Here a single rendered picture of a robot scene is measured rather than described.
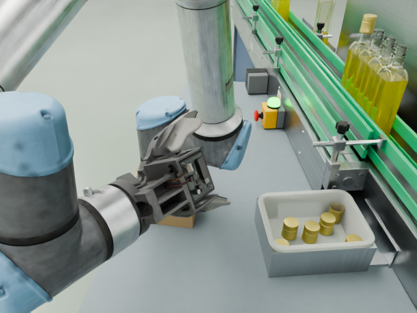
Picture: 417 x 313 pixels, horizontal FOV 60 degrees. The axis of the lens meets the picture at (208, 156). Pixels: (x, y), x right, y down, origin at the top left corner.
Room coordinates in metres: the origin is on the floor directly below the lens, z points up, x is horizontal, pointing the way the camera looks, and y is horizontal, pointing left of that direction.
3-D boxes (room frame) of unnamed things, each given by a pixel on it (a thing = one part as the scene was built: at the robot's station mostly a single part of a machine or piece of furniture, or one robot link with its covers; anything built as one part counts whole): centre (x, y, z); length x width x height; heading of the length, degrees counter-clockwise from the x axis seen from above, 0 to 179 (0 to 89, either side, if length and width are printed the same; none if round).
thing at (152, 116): (0.72, 0.10, 0.98); 0.13 x 0.12 x 0.14; 69
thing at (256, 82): (1.40, -0.20, 0.79); 0.08 x 0.08 x 0.08; 4
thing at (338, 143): (0.69, -0.32, 0.95); 0.17 x 0.03 x 0.12; 94
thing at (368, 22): (0.98, -0.43, 1.14); 0.04 x 0.04 x 0.04
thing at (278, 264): (0.57, -0.26, 0.79); 0.27 x 0.17 x 0.08; 94
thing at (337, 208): (0.63, -0.31, 0.79); 0.04 x 0.04 x 0.04
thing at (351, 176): (0.69, -0.34, 0.85); 0.09 x 0.04 x 0.07; 94
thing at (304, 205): (0.57, -0.23, 0.80); 0.22 x 0.17 x 0.09; 94
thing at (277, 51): (1.29, -0.23, 0.94); 0.07 x 0.04 x 0.13; 94
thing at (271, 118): (1.12, -0.22, 0.79); 0.07 x 0.07 x 0.07; 4
